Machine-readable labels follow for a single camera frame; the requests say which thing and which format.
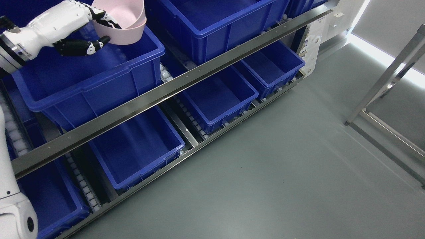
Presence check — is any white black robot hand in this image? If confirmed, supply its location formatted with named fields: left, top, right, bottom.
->
left=4, top=0, right=121, bottom=60

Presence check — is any blue bin shelf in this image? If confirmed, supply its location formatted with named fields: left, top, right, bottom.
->
left=285, top=0, right=327, bottom=18
left=144, top=0, right=289, bottom=64
left=12, top=28, right=165, bottom=131

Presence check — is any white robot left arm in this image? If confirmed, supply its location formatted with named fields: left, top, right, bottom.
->
left=0, top=32, right=38, bottom=239

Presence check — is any blue bin middle shelf right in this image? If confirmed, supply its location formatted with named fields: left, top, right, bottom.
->
left=285, top=0, right=327, bottom=18

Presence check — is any blue bin lower left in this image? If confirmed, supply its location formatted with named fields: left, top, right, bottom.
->
left=17, top=157, right=91, bottom=239

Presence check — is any blue bin lower centre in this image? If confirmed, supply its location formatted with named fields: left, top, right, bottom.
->
left=177, top=66, right=259, bottom=134

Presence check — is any pink bowl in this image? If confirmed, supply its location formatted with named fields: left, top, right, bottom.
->
left=93, top=16, right=147, bottom=45
left=91, top=0, right=147, bottom=29

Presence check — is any stainless steel table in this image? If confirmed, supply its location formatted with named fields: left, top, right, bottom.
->
left=344, top=24, right=425, bottom=190

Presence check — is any blue bin lower right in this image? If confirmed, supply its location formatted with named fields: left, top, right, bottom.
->
left=234, top=41, right=305, bottom=101

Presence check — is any blue bin lower centre-left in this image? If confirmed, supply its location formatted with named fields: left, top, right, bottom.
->
left=89, top=106, right=185, bottom=191

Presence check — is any blue bin middle shelf left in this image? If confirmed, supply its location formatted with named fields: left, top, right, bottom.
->
left=12, top=28, right=165, bottom=131

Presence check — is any blue bin middle shelf centre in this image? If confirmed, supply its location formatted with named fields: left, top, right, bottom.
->
left=144, top=0, right=289, bottom=64

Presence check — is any white labelled sign panel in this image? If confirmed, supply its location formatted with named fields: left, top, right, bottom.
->
left=299, top=17, right=325, bottom=77

